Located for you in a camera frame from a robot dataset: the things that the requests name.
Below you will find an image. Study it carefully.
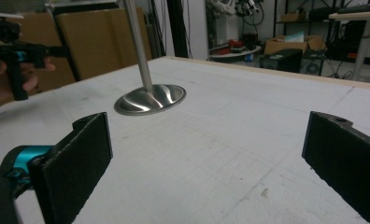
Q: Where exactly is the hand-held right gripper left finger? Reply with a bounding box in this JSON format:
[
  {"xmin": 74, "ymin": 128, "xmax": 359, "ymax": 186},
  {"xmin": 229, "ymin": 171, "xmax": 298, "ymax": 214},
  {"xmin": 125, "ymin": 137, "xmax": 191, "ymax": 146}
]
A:
[{"xmin": 28, "ymin": 111, "xmax": 114, "ymax": 224}]

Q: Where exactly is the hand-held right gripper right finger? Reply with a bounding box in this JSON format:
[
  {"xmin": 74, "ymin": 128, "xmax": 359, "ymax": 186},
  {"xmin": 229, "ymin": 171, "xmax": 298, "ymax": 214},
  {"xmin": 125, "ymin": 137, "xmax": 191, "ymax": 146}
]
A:
[{"xmin": 301, "ymin": 110, "xmax": 370, "ymax": 224}]

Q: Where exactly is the metal utensil stand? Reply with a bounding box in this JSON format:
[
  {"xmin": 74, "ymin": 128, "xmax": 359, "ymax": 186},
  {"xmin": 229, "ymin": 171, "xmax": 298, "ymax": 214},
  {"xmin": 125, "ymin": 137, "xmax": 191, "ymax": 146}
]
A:
[{"xmin": 113, "ymin": 0, "xmax": 188, "ymax": 117}]

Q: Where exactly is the large brown cardboard panel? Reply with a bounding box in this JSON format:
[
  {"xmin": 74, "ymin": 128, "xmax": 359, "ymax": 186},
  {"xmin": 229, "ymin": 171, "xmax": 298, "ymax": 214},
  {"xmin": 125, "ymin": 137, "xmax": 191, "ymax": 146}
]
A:
[
  {"xmin": 18, "ymin": 12, "xmax": 78, "ymax": 96},
  {"xmin": 54, "ymin": 7, "xmax": 153, "ymax": 82}
]

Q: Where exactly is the computer case with fan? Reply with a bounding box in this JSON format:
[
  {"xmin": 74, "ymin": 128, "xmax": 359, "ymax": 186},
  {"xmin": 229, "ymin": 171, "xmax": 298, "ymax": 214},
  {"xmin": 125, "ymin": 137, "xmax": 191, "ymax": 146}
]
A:
[{"xmin": 299, "ymin": 49, "xmax": 325, "ymax": 77}]

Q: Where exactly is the black case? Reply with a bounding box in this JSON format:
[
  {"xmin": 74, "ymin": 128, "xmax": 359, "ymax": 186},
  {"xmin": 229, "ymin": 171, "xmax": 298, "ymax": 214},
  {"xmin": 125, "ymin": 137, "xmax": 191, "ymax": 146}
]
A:
[{"xmin": 260, "ymin": 48, "xmax": 305, "ymax": 75}]

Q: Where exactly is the white grid mat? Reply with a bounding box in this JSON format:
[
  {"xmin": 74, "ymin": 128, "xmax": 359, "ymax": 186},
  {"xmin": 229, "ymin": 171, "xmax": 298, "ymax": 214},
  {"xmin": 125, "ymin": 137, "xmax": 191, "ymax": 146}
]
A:
[{"xmin": 0, "ymin": 56, "xmax": 370, "ymax": 224}]

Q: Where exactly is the open cardboard box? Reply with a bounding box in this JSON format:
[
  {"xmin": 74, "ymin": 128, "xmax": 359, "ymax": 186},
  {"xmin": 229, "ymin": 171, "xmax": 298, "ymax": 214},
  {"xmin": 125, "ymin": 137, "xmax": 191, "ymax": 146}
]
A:
[{"xmin": 263, "ymin": 33, "xmax": 326, "ymax": 56}]

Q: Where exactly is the wooden side table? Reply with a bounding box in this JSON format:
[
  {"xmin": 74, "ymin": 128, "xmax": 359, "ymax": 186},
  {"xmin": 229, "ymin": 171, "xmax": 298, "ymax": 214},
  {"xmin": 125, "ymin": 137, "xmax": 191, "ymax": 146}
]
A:
[{"xmin": 328, "ymin": 9, "xmax": 370, "ymax": 82}]

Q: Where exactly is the white round table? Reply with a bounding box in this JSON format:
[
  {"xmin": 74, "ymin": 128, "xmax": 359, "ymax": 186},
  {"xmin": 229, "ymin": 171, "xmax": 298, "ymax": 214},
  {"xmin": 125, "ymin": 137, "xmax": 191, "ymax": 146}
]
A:
[{"xmin": 208, "ymin": 46, "xmax": 263, "ymax": 61}]

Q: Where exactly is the black upright post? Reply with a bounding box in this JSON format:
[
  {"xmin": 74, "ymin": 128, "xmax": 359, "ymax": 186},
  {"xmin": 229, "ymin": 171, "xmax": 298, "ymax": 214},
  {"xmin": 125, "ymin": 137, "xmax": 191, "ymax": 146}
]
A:
[{"xmin": 165, "ymin": 0, "xmax": 191, "ymax": 60}]

